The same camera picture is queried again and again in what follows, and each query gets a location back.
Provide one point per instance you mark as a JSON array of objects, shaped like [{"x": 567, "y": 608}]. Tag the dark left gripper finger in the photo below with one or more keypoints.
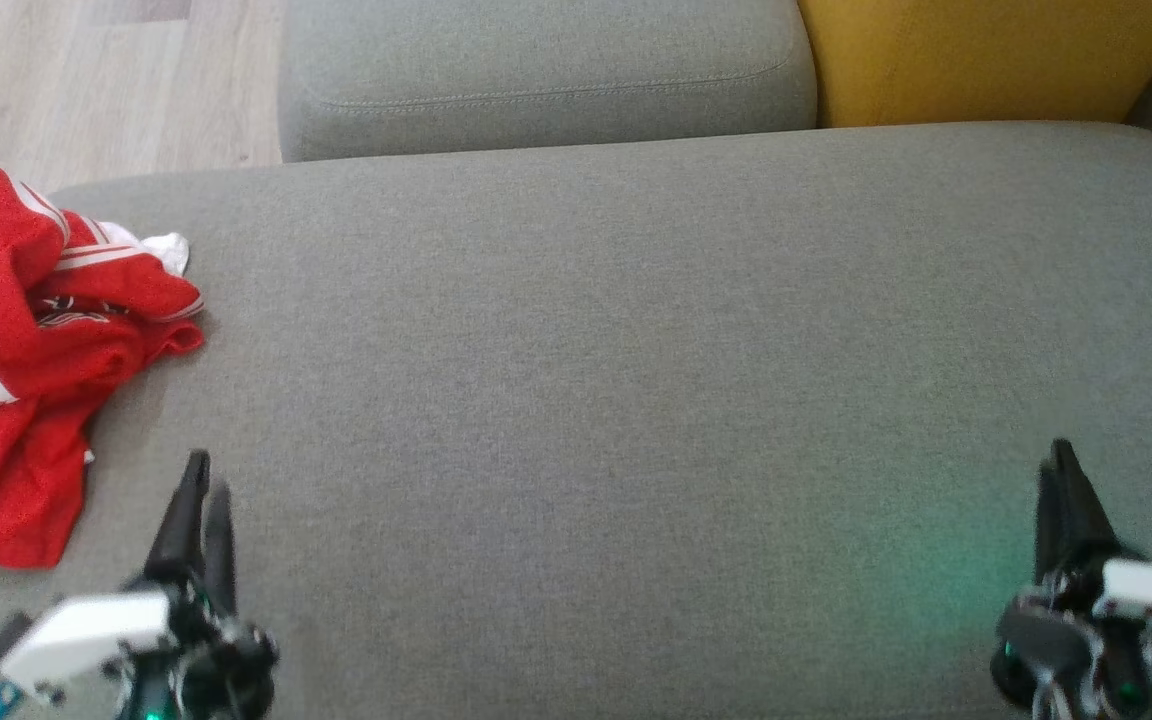
[
  {"x": 181, "y": 530},
  {"x": 220, "y": 550}
]

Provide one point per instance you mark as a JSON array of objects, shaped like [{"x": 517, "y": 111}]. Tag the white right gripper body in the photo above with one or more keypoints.
[{"x": 1146, "y": 600}]

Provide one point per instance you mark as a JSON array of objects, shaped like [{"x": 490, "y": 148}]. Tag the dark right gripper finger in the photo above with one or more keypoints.
[
  {"x": 1081, "y": 510},
  {"x": 1046, "y": 530}
]

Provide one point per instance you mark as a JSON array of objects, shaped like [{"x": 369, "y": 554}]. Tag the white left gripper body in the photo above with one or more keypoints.
[{"x": 86, "y": 630}]

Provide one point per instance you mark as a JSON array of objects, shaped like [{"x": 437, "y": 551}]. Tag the red shorts with white stripe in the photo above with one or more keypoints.
[{"x": 6, "y": 500}]

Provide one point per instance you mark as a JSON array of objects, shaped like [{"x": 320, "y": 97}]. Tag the red Bulls basketball jersey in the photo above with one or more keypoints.
[{"x": 121, "y": 275}]

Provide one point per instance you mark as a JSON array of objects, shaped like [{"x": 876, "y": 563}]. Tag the large grey sofa seat cushion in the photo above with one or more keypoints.
[{"x": 636, "y": 400}]

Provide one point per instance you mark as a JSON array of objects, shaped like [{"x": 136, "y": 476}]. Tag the big yellow sofa back cushion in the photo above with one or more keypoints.
[{"x": 986, "y": 55}]

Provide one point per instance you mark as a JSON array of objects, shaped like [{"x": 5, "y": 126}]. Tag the small grey sofa seat cushion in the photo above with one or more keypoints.
[{"x": 536, "y": 70}]

